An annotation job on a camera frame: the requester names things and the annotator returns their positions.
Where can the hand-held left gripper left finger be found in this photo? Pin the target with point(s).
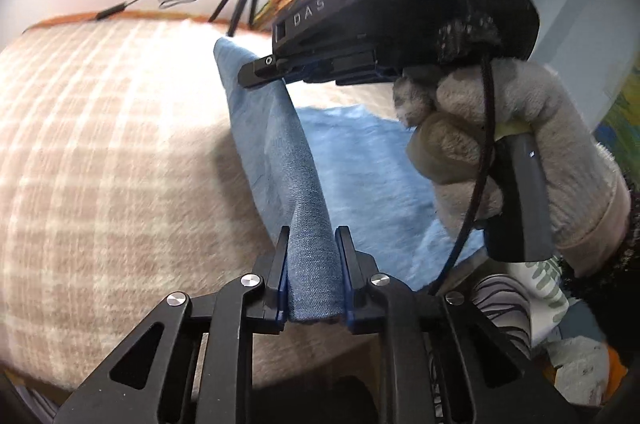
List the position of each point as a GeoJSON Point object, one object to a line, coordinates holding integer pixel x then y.
{"type": "Point", "coordinates": [282, 276]}

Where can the grey fuzzy cloth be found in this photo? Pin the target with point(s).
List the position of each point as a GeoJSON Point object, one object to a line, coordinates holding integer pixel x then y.
{"type": "Point", "coordinates": [580, 374]}

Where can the person's right forearm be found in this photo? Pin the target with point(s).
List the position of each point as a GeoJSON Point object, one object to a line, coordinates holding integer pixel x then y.
{"type": "Point", "coordinates": [622, 261]}

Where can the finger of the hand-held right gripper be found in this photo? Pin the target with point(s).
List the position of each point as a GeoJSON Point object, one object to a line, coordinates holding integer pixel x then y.
{"type": "Point", "coordinates": [260, 71]}

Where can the orange bed sheet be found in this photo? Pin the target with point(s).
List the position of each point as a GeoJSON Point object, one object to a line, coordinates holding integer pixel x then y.
{"type": "Point", "coordinates": [150, 15]}

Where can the leaf print white cloth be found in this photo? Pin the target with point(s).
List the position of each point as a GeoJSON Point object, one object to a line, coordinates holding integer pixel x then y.
{"type": "Point", "coordinates": [500, 304]}

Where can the person's right hand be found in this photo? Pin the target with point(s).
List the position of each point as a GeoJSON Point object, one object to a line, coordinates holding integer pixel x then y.
{"type": "Point", "coordinates": [565, 114]}

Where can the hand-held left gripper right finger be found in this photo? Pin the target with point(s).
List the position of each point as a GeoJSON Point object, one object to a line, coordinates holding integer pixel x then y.
{"type": "Point", "coordinates": [346, 276]}

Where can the blue pants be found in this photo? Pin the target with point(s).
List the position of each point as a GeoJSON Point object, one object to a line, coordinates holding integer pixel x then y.
{"type": "Point", "coordinates": [305, 204]}

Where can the yellow green patterned picture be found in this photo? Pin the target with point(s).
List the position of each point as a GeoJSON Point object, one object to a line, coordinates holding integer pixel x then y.
{"type": "Point", "coordinates": [620, 114]}

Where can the beige plaid blanket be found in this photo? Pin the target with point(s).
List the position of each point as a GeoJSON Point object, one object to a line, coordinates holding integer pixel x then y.
{"type": "Point", "coordinates": [100, 154]}

